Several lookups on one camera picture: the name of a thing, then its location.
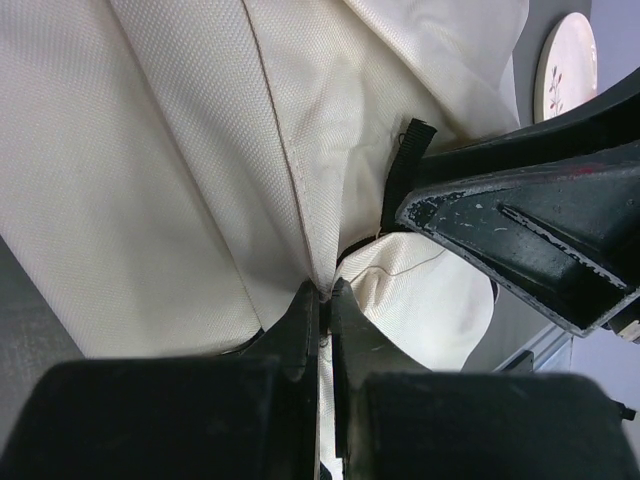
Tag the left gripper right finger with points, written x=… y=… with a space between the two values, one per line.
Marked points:
x=395 y=419

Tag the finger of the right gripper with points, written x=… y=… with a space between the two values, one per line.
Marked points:
x=608 y=120
x=563 y=236

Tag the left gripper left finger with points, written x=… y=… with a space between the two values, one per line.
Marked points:
x=251 y=414

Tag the cream canvas backpack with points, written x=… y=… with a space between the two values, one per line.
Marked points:
x=173 y=171

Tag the pink cream plate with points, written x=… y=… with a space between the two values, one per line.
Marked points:
x=567 y=71

